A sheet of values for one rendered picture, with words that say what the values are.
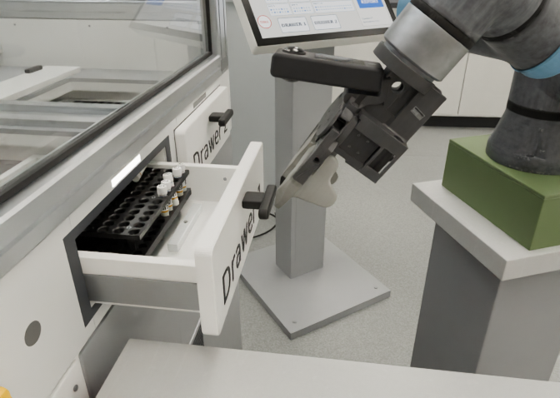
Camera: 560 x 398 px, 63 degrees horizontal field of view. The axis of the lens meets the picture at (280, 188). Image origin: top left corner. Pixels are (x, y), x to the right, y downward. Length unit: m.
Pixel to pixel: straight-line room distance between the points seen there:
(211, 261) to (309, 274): 1.44
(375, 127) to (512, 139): 0.41
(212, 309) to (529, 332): 0.69
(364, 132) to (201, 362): 0.31
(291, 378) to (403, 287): 1.42
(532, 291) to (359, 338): 0.86
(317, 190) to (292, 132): 1.04
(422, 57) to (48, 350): 0.44
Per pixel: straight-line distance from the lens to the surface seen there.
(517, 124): 0.85
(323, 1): 1.47
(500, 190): 0.85
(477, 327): 0.96
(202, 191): 0.71
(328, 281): 1.84
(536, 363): 1.10
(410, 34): 0.46
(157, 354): 0.58
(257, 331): 1.68
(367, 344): 1.67
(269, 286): 1.81
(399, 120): 0.50
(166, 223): 0.60
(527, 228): 0.81
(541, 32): 0.53
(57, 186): 0.47
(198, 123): 0.81
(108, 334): 0.61
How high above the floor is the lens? 1.17
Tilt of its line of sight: 27 degrees down
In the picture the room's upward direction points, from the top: straight up
